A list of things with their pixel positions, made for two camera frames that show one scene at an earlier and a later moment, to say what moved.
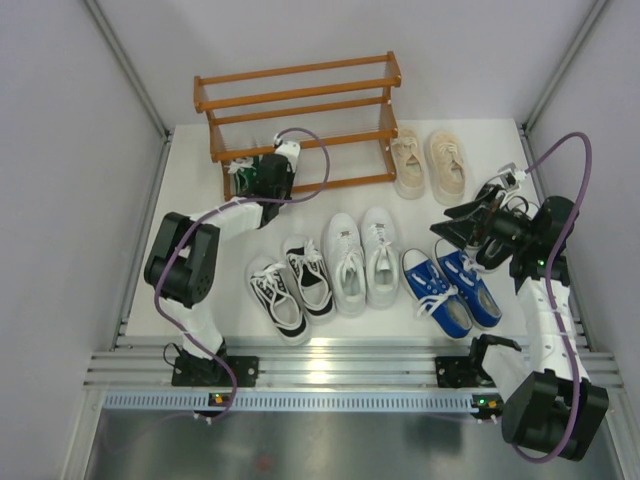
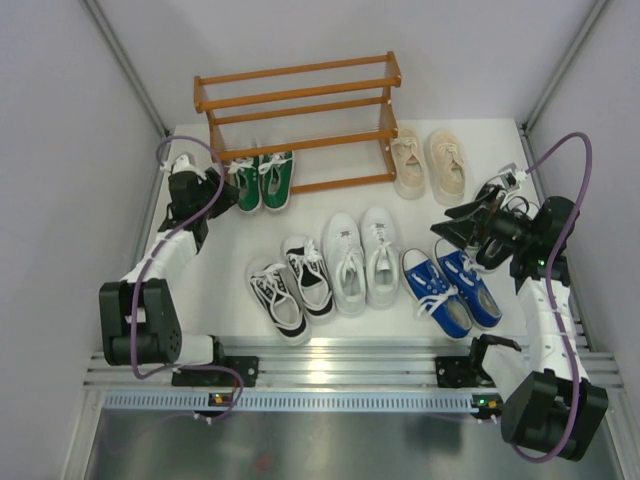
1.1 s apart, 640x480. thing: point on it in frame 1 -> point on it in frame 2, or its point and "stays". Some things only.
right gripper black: [459, 233] stays
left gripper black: [289, 175] -> [227, 200]
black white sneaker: [274, 290] stays
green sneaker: [275, 177] stays
